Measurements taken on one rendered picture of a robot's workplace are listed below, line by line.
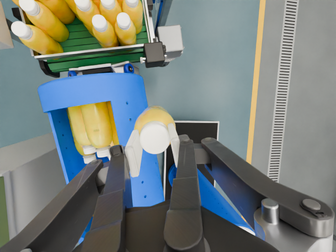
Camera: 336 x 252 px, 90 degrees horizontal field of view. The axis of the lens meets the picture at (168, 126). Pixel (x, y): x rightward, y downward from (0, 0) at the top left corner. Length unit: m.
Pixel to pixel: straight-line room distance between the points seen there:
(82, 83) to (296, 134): 2.29
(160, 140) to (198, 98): 1.54
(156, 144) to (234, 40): 1.83
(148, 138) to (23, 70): 1.76
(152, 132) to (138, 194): 0.29
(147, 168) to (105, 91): 0.23
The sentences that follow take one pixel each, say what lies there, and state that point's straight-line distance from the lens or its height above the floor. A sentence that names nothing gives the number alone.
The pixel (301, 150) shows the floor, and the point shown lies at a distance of 2.53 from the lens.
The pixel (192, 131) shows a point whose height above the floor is 0.15.
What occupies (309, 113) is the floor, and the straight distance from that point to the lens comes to 2.51.
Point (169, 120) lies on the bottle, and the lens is 0.25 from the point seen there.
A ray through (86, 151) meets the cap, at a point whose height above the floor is 1.12.
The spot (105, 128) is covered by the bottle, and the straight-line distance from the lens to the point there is 0.48.
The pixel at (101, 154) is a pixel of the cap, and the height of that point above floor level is 1.16.
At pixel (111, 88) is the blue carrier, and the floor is 1.22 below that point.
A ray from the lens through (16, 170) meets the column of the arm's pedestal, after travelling 0.91.
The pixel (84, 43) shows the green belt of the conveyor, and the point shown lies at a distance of 0.80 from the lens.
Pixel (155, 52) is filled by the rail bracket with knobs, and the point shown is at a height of 1.00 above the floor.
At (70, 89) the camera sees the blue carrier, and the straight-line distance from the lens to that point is 0.43.
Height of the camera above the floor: 1.64
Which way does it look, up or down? 78 degrees down
